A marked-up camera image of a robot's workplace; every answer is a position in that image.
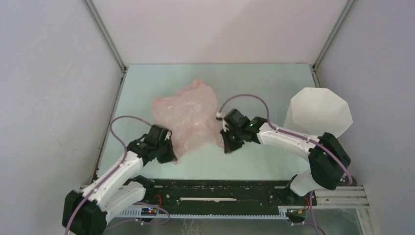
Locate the white plastic trash bin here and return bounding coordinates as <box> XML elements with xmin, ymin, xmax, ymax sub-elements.
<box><xmin>283</xmin><ymin>87</ymin><xmax>353</xmax><ymax>138</ymax></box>

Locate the pink plastic trash bag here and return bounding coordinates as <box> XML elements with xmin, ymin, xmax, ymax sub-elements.
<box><xmin>152</xmin><ymin>79</ymin><xmax>224</xmax><ymax>162</ymax></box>

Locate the aluminium frame rail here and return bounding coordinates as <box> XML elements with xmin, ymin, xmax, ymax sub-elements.
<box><xmin>119</xmin><ymin>179</ymin><xmax>369</xmax><ymax>219</ymax></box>

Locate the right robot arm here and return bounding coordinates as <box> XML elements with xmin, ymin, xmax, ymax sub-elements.
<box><xmin>216</xmin><ymin>109</ymin><xmax>351</xmax><ymax>205</ymax></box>

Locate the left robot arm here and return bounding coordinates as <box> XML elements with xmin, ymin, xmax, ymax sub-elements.
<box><xmin>62</xmin><ymin>124</ymin><xmax>177</xmax><ymax>235</ymax></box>

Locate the small electronics board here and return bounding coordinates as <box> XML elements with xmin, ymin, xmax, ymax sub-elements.
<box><xmin>140</xmin><ymin>208</ymin><xmax>158</xmax><ymax>216</ymax></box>

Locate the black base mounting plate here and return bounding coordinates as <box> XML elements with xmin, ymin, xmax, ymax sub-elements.
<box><xmin>128</xmin><ymin>176</ymin><xmax>317</xmax><ymax>218</ymax></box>

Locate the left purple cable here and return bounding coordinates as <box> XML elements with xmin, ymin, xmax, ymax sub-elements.
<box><xmin>64</xmin><ymin>115</ymin><xmax>153</xmax><ymax>235</ymax></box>

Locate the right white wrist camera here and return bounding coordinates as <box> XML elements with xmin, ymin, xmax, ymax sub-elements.
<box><xmin>216</xmin><ymin>112</ymin><xmax>228</xmax><ymax>132</ymax></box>

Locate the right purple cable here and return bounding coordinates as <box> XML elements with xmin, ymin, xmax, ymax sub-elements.
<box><xmin>218</xmin><ymin>94</ymin><xmax>353</xmax><ymax>235</ymax></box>

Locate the purple cable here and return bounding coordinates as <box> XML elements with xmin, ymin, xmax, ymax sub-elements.
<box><xmin>64</xmin><ymin>115</ymin><xmax>153</xmax><ymax>235</ymax></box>
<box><xmin>218</xmin><ymin>94</ymin><xmax>353</xmax><ymax>235</ymax></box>

